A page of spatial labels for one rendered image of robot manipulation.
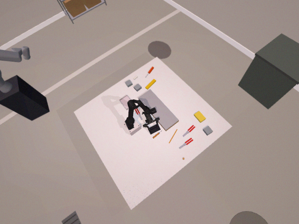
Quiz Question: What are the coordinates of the yellow flat block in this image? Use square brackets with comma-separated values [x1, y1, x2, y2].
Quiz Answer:
[194, 111, 206, 123]

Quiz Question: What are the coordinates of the yellow rectangular bar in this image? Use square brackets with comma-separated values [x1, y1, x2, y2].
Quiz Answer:
[145, 79, 156, 89]

